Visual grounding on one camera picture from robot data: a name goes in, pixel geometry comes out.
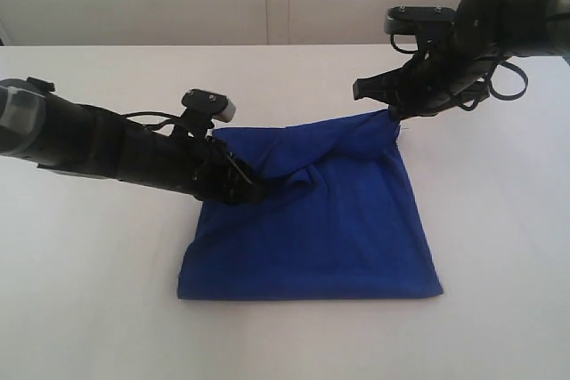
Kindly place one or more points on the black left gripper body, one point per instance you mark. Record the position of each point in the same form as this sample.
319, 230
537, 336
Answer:
204, 167

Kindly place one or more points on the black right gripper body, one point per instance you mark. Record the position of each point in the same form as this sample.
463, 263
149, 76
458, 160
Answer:
431, 81

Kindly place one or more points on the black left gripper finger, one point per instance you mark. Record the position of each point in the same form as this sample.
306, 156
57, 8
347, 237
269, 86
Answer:
237, 172
246, 195

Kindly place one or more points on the blue towel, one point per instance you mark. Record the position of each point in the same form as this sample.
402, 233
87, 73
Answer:
340, 220

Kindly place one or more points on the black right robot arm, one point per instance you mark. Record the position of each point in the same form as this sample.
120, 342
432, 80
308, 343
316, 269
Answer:
501, 29

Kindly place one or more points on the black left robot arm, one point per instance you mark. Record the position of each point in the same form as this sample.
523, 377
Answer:
177, 154

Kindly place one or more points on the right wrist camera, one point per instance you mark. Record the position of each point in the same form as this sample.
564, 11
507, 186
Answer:
411, 20

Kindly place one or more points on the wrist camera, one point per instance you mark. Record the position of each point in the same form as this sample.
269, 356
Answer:
213, 105
411, 20

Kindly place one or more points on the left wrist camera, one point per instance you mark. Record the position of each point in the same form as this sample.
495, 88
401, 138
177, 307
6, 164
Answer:
213, 105

